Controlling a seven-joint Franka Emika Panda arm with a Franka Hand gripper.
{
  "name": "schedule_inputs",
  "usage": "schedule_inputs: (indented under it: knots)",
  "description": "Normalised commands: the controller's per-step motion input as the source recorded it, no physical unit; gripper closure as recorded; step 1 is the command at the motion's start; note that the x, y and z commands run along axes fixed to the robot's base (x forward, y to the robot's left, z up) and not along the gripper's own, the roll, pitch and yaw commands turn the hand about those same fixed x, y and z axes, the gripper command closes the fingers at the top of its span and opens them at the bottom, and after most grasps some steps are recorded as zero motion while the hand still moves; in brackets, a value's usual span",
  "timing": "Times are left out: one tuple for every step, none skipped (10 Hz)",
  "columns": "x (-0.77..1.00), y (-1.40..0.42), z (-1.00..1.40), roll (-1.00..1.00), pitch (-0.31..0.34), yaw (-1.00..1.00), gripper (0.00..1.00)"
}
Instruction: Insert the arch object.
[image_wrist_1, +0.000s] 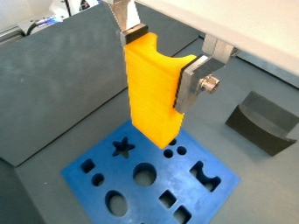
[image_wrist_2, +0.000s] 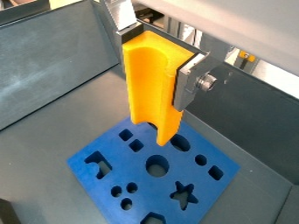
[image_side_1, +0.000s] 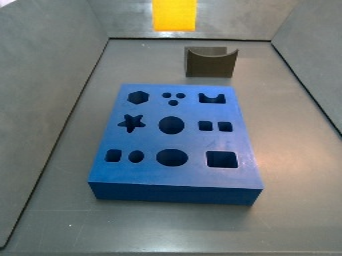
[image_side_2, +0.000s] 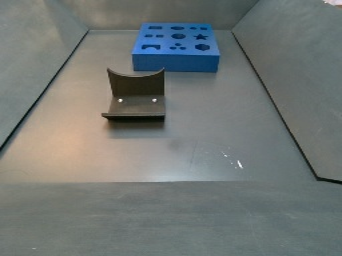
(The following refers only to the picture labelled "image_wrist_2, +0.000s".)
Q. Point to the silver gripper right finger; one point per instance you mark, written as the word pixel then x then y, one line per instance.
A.
pixel 193 75

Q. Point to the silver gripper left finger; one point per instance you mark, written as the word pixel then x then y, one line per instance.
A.
pixel 122 21

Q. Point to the yellow arch block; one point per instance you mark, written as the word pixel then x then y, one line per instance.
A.
pixel 151 60

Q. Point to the yellow black background fixture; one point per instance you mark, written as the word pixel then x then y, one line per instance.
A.
pixel 247 59

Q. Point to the blue shape sorter board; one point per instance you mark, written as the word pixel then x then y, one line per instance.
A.
pixel 149 184

